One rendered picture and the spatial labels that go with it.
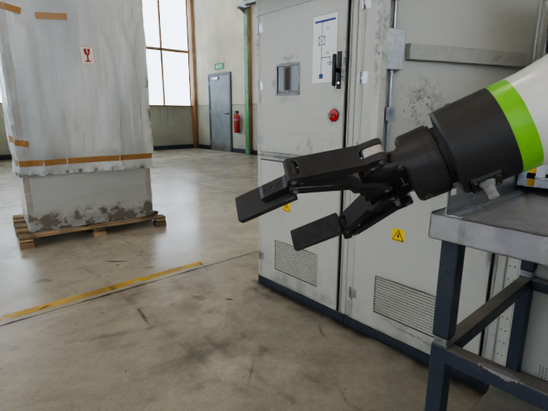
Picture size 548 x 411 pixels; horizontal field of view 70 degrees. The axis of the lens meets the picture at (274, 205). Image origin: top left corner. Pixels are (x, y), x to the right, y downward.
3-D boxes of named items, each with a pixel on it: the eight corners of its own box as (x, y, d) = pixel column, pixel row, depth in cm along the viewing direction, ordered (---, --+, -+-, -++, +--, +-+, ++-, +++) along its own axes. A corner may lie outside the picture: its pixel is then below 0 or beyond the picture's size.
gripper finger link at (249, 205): (298, 199, 41) (294, 196, 40) (242, 223, 43) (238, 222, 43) (292, 174, 42) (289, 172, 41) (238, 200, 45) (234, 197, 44)
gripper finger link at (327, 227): (335, 212, 52) (337, 214, 53) (289, 230, 55) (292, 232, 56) (341, 232, 51) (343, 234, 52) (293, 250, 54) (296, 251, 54)
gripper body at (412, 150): (452, 169, 36) (358, 206, 40) (461, 199, 43) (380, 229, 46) (422, 107, 40) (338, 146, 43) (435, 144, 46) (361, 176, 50)
